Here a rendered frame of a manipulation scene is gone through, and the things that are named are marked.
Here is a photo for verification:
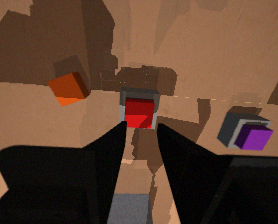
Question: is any purple button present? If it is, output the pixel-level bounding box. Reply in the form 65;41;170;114
217;112;274;151

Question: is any orange block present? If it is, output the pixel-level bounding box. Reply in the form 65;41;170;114
47;71;90;106

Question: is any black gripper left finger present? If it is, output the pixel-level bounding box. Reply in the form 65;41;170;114
0;121;127;224

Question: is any red button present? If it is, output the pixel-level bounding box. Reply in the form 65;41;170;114
119;87;161;129

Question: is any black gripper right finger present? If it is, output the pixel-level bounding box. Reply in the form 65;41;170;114
157;123;278;224

